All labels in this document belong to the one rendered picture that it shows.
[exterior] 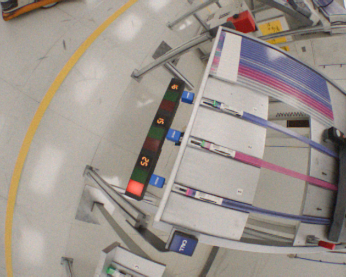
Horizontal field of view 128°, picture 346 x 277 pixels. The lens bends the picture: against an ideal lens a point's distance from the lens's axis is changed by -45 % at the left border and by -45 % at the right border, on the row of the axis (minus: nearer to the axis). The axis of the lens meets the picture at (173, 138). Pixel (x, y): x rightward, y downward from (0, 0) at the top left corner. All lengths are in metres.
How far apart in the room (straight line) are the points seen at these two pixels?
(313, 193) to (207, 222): 0.33
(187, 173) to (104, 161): 0.74
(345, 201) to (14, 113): 1.45
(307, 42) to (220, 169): 1.45
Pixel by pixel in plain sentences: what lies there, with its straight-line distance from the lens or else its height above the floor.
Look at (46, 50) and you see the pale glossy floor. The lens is 1.11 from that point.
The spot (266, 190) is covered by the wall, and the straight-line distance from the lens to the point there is 2.25.
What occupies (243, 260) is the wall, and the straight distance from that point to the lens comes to 2.36.
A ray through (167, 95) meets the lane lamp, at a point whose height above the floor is 0.65.
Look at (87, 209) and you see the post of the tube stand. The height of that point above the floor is 0.01.
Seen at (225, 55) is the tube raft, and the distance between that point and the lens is 0.52.
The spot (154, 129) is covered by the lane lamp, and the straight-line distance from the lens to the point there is 0.38.
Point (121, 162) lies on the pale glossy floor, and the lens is 1.06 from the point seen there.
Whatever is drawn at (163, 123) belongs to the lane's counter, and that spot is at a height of 0.66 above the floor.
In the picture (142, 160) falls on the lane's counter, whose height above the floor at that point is 0.65.
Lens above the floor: 0.96
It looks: 49 degrees down
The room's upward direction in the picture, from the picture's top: 91 degrees clockwise
